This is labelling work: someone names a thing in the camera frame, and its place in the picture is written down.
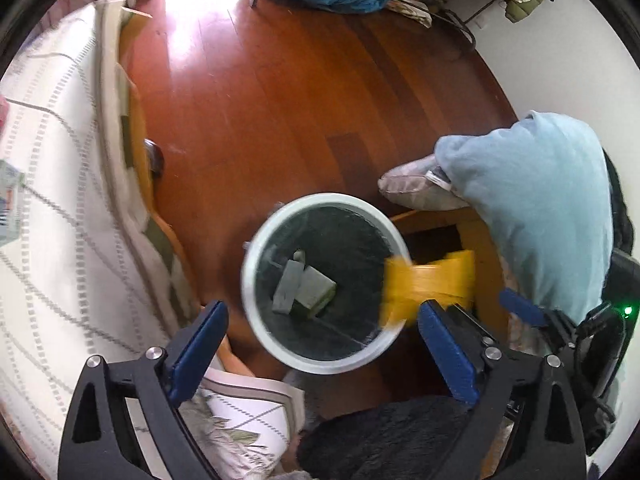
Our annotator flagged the grey white small box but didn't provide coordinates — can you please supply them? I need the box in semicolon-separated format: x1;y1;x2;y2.
271;259;306;315

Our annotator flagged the printed paper packet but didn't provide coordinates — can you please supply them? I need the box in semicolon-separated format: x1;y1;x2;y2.
0;159;26;248

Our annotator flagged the light blue pants leg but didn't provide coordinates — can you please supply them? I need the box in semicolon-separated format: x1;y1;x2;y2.
433;111;614;326

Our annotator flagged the black fuzzy slipper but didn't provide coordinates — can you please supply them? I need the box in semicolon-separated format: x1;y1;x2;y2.
295;394;501;480

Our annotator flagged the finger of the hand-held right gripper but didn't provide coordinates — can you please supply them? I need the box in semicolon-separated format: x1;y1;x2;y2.
499;289;577;343

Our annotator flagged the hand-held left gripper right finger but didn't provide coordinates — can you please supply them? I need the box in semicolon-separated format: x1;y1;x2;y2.
418;299;587;480

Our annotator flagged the white floral cloth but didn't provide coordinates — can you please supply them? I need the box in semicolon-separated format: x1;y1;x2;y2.
177;366;307;480

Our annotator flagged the white trash bin black liner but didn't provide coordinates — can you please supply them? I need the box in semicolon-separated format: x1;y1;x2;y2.
241;192;413;376

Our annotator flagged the grey slipper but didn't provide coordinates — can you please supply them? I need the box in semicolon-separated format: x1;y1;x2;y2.
377;155;472;212

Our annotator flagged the dark round bed foot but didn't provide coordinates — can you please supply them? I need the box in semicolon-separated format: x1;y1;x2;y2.
143;140;166;178

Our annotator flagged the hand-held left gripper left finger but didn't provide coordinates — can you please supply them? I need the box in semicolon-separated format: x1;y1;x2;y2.
57;300;230;480

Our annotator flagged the yellow packet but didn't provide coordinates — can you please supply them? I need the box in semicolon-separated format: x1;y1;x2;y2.
381;249;476;332

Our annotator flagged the green-white sponge in bin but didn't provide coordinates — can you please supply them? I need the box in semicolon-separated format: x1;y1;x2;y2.
294;266;337;318

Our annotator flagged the black cable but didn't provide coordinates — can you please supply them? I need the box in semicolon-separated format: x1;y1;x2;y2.
430;7;478;51

